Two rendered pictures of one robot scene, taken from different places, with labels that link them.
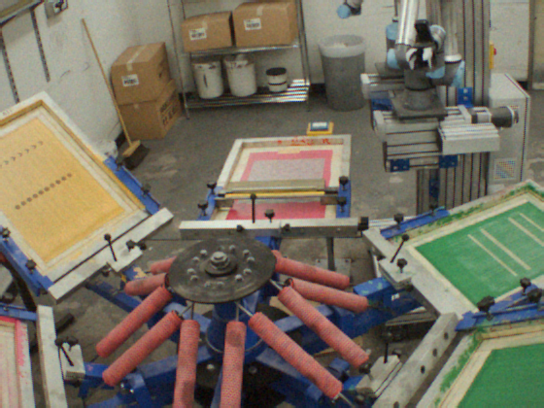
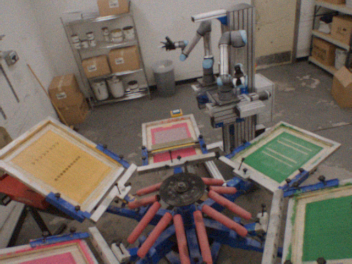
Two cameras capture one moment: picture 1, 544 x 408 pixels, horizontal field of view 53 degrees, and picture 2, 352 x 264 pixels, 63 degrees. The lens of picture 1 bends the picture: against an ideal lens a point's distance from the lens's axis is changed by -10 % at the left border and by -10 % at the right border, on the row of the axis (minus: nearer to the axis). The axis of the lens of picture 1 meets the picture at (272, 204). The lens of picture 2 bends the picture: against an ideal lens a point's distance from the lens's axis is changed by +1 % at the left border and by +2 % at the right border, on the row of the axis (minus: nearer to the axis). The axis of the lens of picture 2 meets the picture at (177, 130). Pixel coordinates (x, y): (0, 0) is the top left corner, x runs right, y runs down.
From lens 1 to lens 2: 0.56 m
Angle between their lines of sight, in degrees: 12
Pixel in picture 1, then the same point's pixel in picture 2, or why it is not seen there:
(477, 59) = (249, 71)
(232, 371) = (203, 234)
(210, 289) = (182, 199)
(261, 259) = (197, 181)
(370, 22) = (173, 52)
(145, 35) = (60, 70)
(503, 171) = (263, 118)
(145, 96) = (71, 103)
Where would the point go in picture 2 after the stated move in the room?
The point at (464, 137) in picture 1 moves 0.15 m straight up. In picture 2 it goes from (249, 109) to (249, 95)
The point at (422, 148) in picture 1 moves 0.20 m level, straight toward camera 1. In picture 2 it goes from (229, 116) to (233, 126)
